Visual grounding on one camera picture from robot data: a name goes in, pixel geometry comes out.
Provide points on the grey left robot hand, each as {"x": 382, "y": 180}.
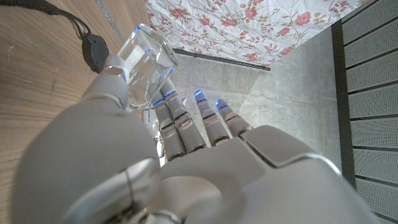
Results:
{"x": 202, "y": 180}

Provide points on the floral print curtain backdrop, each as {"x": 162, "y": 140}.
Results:
{"x": 248, "y": 25}

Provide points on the black backdrop stand pole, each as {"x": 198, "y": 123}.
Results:
{"x": 342, "y": 109}

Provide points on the clear glass salt shaker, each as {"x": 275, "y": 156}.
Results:
{"x": 146, "y": 59}

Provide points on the black backdrop bottom bar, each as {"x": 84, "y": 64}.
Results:
{"x": 217, "y": 58}

